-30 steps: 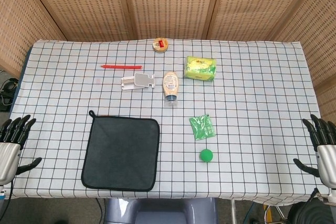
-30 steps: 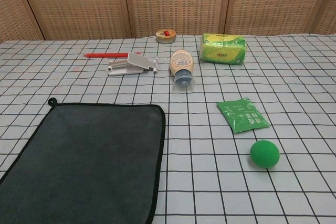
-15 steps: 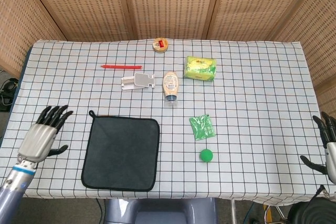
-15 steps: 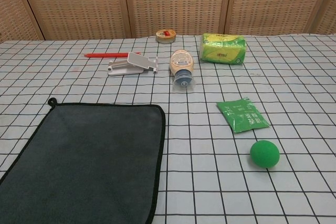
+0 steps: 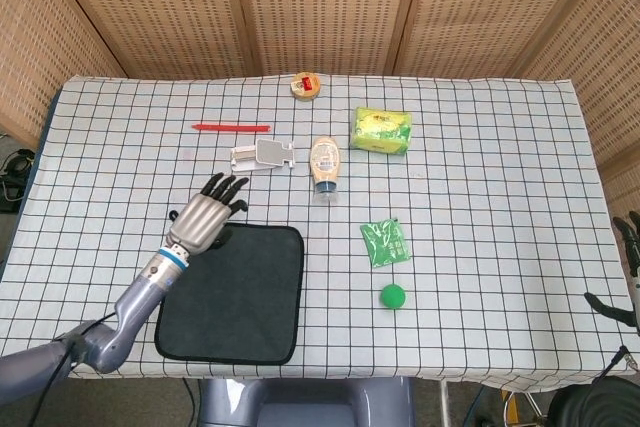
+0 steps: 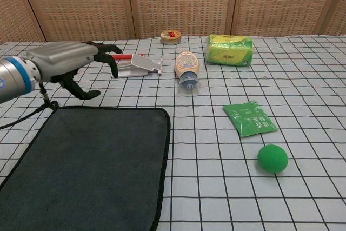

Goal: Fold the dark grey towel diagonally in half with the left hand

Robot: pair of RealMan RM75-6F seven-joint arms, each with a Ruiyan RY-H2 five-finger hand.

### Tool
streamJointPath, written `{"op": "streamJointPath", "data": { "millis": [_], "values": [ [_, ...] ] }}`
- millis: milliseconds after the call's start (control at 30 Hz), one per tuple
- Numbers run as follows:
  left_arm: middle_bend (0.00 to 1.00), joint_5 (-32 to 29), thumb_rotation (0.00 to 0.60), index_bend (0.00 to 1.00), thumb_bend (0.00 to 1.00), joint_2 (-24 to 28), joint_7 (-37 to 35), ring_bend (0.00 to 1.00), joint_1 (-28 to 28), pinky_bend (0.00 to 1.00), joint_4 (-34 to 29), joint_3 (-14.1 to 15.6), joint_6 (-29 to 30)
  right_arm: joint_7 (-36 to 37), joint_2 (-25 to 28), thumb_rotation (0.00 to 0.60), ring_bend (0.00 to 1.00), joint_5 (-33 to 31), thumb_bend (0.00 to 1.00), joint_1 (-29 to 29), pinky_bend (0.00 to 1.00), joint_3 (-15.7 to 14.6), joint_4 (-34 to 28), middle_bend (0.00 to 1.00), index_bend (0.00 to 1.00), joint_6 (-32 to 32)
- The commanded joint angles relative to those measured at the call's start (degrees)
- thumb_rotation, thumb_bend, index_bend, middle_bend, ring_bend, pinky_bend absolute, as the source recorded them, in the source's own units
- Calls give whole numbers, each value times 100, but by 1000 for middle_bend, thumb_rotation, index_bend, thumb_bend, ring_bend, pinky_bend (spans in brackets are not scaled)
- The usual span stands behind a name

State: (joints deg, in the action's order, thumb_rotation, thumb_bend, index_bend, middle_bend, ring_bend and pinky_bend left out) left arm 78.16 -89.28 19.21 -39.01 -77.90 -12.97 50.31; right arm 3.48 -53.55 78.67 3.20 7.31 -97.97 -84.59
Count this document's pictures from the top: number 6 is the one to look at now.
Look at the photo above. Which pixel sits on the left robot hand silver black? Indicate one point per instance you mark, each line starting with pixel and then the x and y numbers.
pixel 62 58

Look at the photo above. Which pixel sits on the black and yellow cloth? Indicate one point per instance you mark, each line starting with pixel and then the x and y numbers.
pixel 94 166

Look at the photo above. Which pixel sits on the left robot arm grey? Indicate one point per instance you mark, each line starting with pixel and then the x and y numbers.
pixel 13 78

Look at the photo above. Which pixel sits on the white checkered tablecloth table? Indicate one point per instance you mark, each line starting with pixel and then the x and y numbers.
pixel 229 193

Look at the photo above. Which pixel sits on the white folding phone stand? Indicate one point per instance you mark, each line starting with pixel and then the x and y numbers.
pixel 143 62

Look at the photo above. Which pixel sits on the beige sauce squeeze bottle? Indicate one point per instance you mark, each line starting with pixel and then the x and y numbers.
pixel 186 64

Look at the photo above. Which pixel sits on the woven wooden folding screen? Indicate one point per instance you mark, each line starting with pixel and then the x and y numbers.
pixel 178 1

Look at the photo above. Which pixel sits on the green snack package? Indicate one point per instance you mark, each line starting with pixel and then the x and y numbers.
pixel 229 51

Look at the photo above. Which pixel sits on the green sachet packet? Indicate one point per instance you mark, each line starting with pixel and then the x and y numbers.
pixel 250 118

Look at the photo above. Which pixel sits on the green foam ball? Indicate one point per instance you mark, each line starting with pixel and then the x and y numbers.
pixel 272 159

